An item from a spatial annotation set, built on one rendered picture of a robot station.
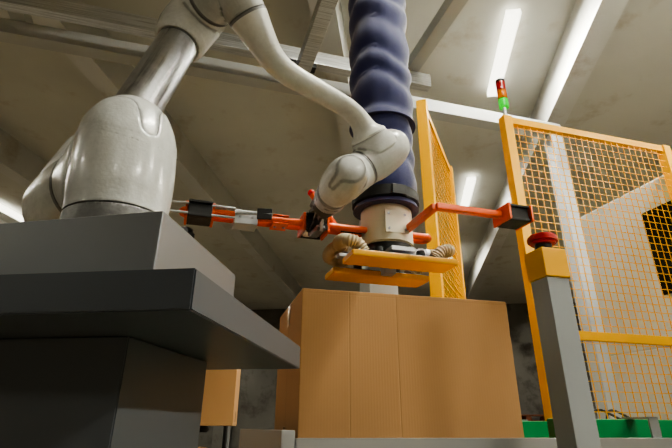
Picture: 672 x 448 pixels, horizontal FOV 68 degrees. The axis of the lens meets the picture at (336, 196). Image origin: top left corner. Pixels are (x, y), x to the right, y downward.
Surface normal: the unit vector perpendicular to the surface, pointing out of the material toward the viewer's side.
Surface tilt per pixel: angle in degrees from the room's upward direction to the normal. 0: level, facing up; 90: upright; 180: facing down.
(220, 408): 90
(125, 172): 91
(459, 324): 90
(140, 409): 90
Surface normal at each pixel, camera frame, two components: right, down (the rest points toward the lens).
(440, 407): 0.25, -0.40
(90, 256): -0.13, -0.42
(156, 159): 0.85, -0.27
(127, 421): 0.99, -0.05
